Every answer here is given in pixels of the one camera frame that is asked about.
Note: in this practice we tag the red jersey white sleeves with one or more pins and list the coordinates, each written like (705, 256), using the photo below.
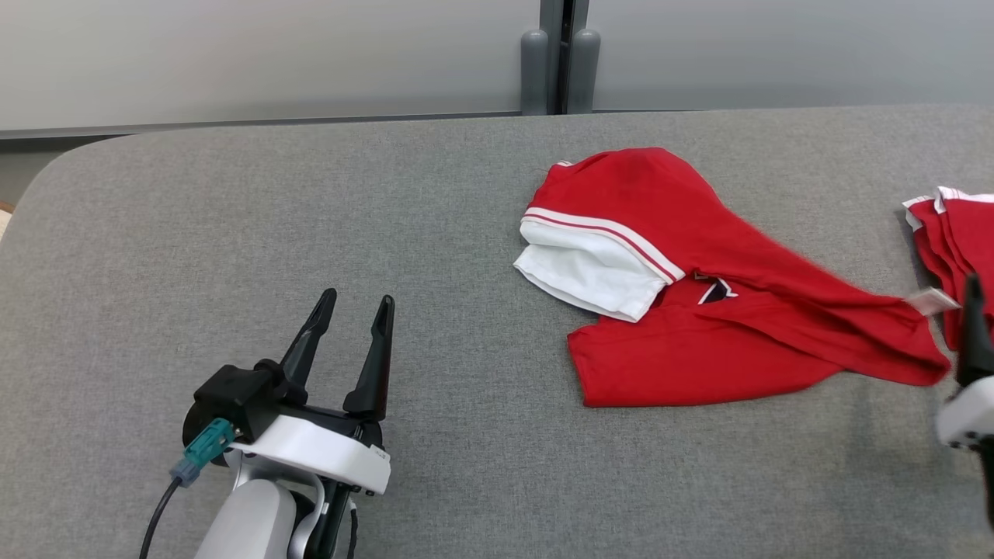
(738, 349)

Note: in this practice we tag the grey fabric sofa cushion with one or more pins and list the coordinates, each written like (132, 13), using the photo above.
(388, 217)

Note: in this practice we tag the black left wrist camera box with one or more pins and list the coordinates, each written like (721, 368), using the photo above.
(233, 396)

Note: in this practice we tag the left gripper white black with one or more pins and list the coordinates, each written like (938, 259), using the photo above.
(326, 450)

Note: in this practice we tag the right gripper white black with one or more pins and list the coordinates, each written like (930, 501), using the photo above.
(967, 419)

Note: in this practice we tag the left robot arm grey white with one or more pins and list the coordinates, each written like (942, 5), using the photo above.
(248, 520)

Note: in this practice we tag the red shorts white side stripe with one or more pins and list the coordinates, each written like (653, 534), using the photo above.
(974, 233)

